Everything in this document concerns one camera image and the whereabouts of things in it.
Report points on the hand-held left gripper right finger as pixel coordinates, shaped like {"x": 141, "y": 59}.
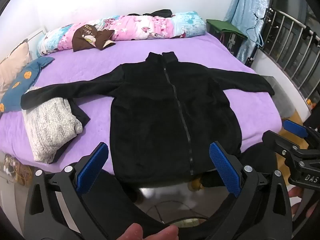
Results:
{"x": 225, "y": 170}

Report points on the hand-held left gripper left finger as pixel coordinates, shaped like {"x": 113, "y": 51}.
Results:
{"x": 92, "y": 167}

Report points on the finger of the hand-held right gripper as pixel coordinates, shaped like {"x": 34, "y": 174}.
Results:
{"x": 295, "y": 128}
{"x": 277, "y": 141}

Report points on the black fleece jacket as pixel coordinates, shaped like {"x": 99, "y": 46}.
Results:
{"x": 155, "y": 110}

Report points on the blue clothes hanger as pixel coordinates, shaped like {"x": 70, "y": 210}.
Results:
{"x": 260, "y": 40}

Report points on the person's right hand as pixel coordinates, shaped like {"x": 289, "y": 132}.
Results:
{"x": 298, "y": 206}

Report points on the person's left hand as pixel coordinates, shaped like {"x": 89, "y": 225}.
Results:
{"x": 150, "y": 233}

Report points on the grey knit sweater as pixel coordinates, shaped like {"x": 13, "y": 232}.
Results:
{"x": 47, "y": 122}

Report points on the cartoon printed cloth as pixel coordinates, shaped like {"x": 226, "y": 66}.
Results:
{"x": 12, "y": 167}

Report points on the metal window railing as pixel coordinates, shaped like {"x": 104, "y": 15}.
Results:
{"x": 303, "y": 28}

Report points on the purple bed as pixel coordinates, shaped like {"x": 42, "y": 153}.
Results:
{"x": 100, "y": 62}

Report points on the blue shark plush pillow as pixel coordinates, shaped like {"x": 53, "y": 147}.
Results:
{"x": 25, "y": 80}

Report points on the green storage box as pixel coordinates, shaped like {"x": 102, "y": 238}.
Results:
{"x": 222, "y": 26}

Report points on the light blue curtain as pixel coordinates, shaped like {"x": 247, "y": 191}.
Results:
{"x": 245, "y": 10}

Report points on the brown printed cloth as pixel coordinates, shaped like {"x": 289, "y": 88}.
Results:
{"x": 82, "y": 38}

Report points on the beige pillow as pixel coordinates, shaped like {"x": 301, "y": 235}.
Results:
{"x": 12, "y": 65}

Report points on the white headboard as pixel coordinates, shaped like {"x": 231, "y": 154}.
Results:
{"x": 35, "y": 37}

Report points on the pink floral quilt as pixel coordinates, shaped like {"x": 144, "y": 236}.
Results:
{"x": 140, "y": 27}

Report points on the black cloth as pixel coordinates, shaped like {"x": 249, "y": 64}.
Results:
{"x": 162, "y": 13}

